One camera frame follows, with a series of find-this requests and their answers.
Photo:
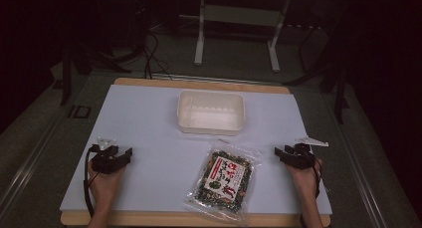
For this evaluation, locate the black rectangular floor frame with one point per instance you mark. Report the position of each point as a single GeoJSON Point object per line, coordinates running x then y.
{"type": "Point", "coordinates": [79, 112]}

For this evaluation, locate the white plastic container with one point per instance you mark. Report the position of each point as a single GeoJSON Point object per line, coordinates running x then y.
{"type": "Point", "coordinates": [211, 112]}

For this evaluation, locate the pale blue table mat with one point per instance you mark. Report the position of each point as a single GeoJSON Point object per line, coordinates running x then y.
{"type": "Point", "coordinates": [152, 161]}

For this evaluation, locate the person's right hand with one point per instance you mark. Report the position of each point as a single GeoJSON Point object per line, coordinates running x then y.
{"type": "Point", "coordinates": [305, 183]}

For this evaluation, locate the silver floor strip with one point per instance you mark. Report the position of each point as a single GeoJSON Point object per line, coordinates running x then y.
{"type": "Point", "coordinates": [205, 78]}

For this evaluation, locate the person's left hand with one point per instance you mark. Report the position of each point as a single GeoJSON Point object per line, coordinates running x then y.
{"type": "Point", "coordinates": [105, 184]}

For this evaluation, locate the white metal stand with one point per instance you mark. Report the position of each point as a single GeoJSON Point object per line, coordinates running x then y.
{"type": "Point", "coordinates": [239, 19]}

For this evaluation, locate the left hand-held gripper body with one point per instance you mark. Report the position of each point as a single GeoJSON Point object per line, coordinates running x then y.
{"type": "Point", "coordinates": [104, 161]}

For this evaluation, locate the black stand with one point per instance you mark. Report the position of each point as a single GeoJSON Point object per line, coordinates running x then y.
{"type": "Point", "coordinates": [331, 68]}

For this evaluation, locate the metal floor rail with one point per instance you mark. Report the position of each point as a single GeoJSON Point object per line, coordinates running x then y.
{"type": "Point", "coordinates": [23, 184]}
{"type": "Point", "coordinates": [358, 168]}

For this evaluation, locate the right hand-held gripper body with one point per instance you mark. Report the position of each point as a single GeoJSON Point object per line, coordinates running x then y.
{"type": "Point", "coordinates": [303, 155]}

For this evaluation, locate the clear packet of dried vegetables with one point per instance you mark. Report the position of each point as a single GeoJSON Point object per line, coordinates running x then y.
{"type": "Point", "coordinates": [224, 181]}

